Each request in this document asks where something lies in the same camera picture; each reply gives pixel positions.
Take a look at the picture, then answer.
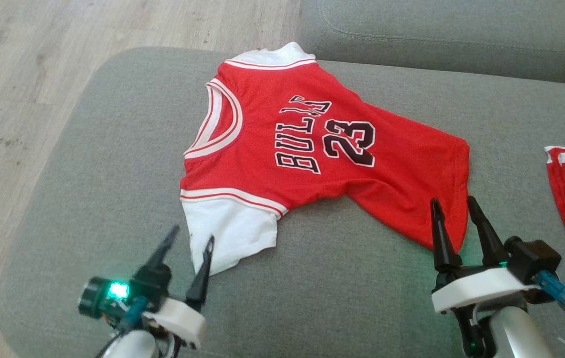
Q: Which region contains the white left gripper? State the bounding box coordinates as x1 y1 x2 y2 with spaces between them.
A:
144 225 215 349

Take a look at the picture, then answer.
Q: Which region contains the red Bulls 23 jersey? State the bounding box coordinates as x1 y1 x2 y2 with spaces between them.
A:
179 42 471 276

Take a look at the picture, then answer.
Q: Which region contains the grey sofa seat cushion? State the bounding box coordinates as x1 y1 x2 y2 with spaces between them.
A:
0 46 565 358

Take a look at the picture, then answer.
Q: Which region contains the grey sofa back cushion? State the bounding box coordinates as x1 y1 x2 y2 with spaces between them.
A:
298 0 565 86

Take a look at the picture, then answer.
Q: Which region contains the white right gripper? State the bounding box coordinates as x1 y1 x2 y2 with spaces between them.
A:
430 195 541 314

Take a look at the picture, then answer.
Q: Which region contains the left camera cable blue plug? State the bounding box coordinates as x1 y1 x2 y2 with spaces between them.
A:
94 296 150 358

